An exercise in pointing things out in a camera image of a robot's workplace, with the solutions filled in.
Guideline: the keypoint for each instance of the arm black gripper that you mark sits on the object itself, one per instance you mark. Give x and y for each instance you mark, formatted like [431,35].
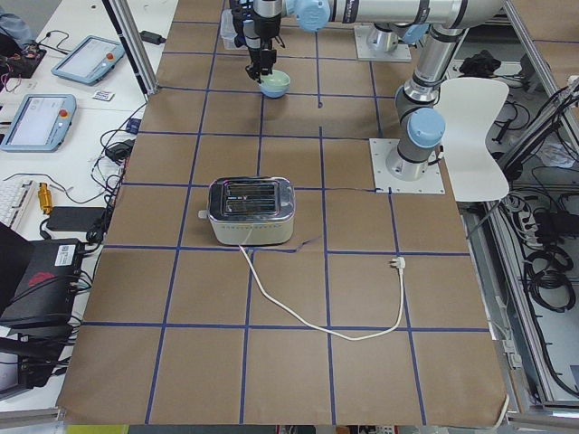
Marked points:
[262,28]

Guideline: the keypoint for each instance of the green bowl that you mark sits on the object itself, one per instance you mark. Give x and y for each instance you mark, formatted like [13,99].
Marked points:
[275,81]

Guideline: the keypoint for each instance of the blue bowl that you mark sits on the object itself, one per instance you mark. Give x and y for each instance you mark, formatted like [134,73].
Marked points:
[274,93]

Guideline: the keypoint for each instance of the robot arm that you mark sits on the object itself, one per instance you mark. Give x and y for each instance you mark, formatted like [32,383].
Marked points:
[442,23]

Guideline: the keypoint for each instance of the clear plastic container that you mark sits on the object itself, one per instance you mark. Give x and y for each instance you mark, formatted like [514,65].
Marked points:
[232,31]

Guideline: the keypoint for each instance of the cream toaster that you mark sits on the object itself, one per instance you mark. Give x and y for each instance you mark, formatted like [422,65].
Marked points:
[251,210]

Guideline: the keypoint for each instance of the small printed label card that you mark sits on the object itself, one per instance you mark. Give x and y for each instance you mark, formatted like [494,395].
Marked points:
[103,95]

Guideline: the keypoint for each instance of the teach pendant tablet far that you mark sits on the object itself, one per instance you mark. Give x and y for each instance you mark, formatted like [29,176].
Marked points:
[90,61]

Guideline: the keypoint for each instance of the teach pendant tablet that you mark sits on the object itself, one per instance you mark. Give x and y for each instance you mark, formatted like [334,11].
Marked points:
[40,124]
[90,61]

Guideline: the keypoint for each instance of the white chair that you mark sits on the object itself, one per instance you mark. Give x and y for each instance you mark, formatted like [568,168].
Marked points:
[469,107]

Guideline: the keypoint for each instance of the teach pendant tablet near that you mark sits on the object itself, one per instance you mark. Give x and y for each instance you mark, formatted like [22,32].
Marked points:
[40,124]

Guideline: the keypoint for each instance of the black power adapter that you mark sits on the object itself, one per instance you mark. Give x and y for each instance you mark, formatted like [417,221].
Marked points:
[74,218]

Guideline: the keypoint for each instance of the yellow connector block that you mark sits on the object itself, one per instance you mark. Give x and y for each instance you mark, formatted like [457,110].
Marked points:
[45,198]

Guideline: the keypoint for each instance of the white keyboard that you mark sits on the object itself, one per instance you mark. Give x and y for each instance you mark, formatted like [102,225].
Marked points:
[17,195]

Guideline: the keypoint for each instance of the black computer box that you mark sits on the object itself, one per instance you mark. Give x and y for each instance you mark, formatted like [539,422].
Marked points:
[37,279]

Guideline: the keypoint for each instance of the aluminium frame post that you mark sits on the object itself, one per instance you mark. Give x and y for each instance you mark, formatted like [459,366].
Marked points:
[126,29]

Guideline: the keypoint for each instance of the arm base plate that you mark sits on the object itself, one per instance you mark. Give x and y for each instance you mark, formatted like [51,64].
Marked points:
[375,44]
[393,174]

